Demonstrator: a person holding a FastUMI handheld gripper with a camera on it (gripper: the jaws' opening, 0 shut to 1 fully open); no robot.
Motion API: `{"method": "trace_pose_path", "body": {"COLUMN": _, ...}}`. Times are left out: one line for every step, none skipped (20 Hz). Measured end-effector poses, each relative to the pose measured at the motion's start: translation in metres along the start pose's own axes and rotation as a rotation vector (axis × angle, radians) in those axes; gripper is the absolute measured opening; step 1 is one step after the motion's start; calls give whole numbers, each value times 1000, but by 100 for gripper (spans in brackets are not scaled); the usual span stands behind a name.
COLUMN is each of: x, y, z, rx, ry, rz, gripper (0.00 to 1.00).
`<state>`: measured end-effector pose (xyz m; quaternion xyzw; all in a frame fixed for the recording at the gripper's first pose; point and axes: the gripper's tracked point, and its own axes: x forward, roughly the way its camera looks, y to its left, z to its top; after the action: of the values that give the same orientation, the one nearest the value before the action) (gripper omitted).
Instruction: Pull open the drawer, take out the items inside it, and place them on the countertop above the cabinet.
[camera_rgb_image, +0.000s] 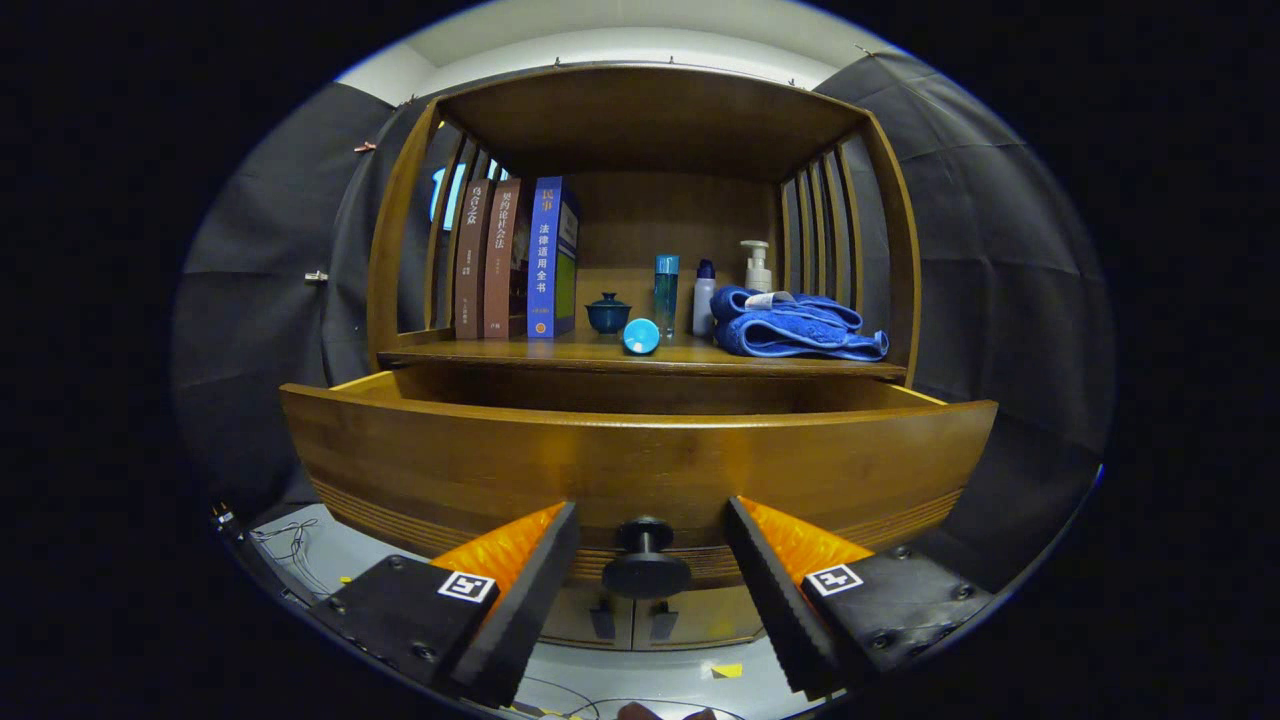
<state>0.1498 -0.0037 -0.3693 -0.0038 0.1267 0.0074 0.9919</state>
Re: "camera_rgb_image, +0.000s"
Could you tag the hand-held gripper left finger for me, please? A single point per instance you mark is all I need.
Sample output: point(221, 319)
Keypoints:
point(515, 610)

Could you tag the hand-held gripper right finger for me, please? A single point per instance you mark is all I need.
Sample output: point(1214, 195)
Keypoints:
point(780, 605)

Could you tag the wooden drawer with black knob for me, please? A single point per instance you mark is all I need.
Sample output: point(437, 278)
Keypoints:
point(500, 470)

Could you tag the blue and white tube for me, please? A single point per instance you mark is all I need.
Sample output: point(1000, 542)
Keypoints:
point(641, 337)

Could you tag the wooden cabinet door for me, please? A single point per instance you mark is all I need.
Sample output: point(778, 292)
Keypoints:
point(585, 625)
point(720, 620)

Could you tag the wooden countertop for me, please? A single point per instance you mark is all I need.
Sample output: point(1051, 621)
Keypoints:
point(560, 352)

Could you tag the wooden cabinet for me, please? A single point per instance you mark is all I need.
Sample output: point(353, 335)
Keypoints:
point(650, 120)

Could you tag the yellow floor tape piece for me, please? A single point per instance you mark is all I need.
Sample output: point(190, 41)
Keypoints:
point(728, 670)

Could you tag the blue towel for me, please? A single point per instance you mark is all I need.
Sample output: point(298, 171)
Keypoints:
point(790, 335)

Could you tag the teal lidded cup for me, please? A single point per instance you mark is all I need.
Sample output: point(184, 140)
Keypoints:
point(608, 315)

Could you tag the white bottle with dark cap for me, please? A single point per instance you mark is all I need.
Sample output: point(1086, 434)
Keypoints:
point(704, 305)

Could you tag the white pump bottle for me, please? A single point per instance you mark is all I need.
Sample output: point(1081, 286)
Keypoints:
point(757, 275)

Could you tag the teal glass bottle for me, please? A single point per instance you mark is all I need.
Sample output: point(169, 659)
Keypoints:
point(666, 290)

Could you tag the reddish brown book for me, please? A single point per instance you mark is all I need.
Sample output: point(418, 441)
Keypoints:
point(500, 260)

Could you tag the blue book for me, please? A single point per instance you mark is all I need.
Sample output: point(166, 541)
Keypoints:
point(543, 260)

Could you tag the dark brown book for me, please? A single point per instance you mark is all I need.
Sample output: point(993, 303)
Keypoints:
point(470, 260)

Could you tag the black backdrop cloth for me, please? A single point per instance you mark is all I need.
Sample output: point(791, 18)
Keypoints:
point(1000, 300)

